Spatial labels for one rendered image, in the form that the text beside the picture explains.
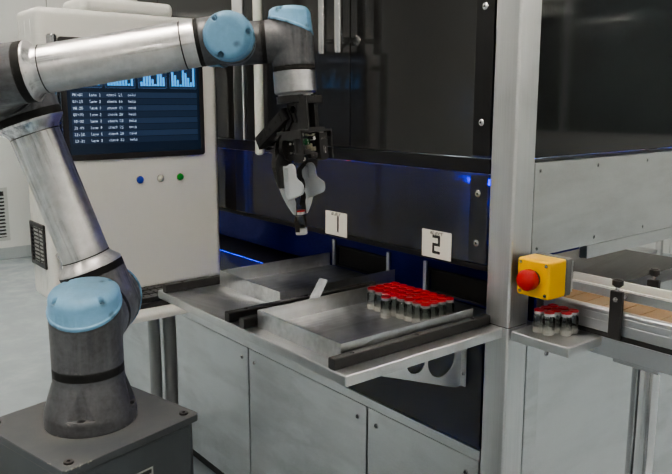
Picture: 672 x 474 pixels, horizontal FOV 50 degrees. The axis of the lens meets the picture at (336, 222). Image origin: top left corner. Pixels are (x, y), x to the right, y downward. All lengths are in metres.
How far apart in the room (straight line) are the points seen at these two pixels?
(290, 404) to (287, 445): 0.13
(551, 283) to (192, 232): 1.12
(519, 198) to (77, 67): 0.82
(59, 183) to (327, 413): 0.99
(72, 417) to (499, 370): 0.80
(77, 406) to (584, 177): 1.07
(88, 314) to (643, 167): 1.24
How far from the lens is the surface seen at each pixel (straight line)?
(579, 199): 1.59
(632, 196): 1.77
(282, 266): 1.87
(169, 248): 2.09
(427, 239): 1.56
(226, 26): 1.13
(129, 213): 2.03
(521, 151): 1.41
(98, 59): 1.18
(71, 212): 1.34
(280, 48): 1.28
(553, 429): 1.69
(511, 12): 1.41
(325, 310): 1.53
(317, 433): 2.03
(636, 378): 1.50
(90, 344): 1.22
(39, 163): 1.34
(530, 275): 1.36
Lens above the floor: 1.32
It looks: 10 degrees down
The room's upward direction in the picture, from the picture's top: straight up
